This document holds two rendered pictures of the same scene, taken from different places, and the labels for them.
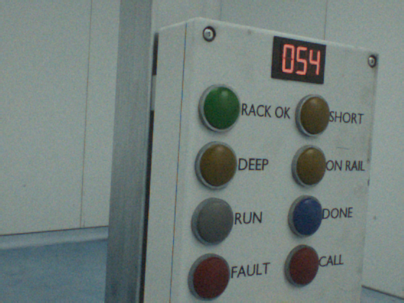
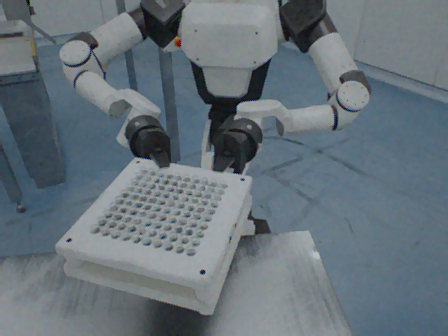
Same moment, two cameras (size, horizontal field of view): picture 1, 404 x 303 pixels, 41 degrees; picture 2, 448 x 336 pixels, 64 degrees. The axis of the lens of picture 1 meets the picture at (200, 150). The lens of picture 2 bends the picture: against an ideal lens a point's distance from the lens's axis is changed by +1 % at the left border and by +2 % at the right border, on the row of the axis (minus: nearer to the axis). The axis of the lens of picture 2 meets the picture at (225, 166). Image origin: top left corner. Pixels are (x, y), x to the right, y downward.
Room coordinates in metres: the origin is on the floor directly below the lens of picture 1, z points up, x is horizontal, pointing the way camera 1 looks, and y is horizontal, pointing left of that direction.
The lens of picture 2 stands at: (-1.55, -0.55, 1.43)
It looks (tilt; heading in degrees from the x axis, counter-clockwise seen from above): 35 degrees down; 7
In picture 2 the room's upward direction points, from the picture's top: straight up
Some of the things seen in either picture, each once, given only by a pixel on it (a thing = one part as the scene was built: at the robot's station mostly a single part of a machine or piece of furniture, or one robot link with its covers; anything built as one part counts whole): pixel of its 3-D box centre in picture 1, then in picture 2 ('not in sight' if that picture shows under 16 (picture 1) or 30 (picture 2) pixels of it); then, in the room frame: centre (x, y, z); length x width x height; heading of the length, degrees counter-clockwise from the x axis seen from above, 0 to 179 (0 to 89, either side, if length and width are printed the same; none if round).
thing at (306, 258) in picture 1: (304, 266); not in sight; (0.38, -0.08, 0.94); 0.03 x 0.01 x 0.03; 123
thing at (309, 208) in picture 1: (307, 216); not in sight; (0.38, -0.08, 0.98); 0.03 x 0.01 x 0.03; 123
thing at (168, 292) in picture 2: not in sight; (168, 231); (-1.12, -0.40, 0.98); 0.24 x 0.24 x 0.02; 80
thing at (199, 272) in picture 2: not in sight; (165, 211); (-1.12, -0.40, 1.03); 0.25 x 0.24 x 0.02; 80
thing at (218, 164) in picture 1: (218, 165); not in sight; (0.34, -0.01, 1.01); 0.03 x 0.01 x 0.03; 123
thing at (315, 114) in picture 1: (314, 115); not in sight; (0.38, -0.08, 1.05); 0.03 x 0.01 x 0.03; 123
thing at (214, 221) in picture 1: (214, 221); not in sight; (0.34, -0.01, 0.98); 0.03 x 0.01 x 0.03; 123
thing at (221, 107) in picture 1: (221, 107); not in sight; (0.34, -0.01, 1.05); 0.03 x 0.01 x 0.03; 123
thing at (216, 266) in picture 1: (211, 278); not in sight; (0.34, -0.01, 0.94); 0.03 x 0.01 x 0.03; 123
